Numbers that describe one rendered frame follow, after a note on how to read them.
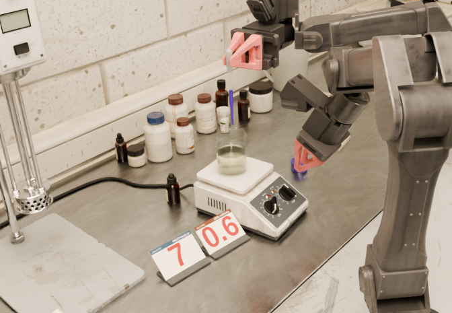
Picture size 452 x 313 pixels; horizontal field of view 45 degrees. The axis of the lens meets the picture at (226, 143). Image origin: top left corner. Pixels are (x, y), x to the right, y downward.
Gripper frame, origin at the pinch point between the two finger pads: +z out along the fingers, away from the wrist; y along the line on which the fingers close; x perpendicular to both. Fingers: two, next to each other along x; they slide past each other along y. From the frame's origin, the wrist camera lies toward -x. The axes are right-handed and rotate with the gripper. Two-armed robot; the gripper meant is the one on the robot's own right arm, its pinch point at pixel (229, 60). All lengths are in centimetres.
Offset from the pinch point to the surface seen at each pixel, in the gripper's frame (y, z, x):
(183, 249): 1.7, 19.1, 29.7
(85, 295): -5.8, 36.3, 31.1
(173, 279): 3.6, 24.5, 31.8
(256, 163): 1.9, -5.1, 23.5
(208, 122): -25.8, -24.4, 28.9
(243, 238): 7.4, 8.5, 31.9
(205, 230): 2.2, 13.3, 29.0
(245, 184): 4.7, 3.1, 23.5
